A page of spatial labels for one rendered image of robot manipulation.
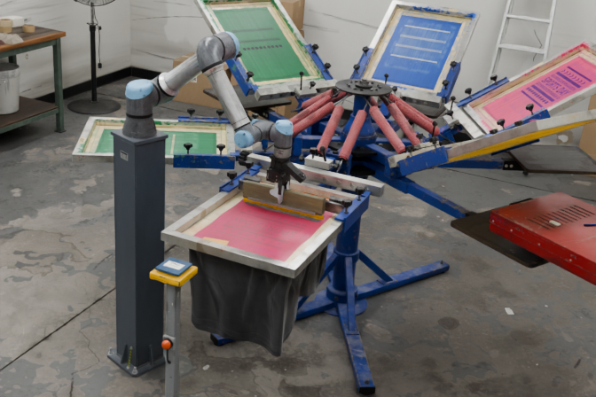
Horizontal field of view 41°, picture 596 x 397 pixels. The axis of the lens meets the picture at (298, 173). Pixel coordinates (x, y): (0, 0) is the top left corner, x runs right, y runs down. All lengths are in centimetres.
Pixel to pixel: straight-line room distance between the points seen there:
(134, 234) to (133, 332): 53
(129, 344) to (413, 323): 160
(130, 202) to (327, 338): 138
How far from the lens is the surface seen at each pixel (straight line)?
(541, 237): 323
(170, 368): 320
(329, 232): 324
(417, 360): 431
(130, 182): 363
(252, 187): 349
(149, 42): 883
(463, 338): 457
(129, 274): 384
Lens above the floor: 241
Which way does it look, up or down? 22 degrees down
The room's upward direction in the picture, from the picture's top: 4 degrees clockwise
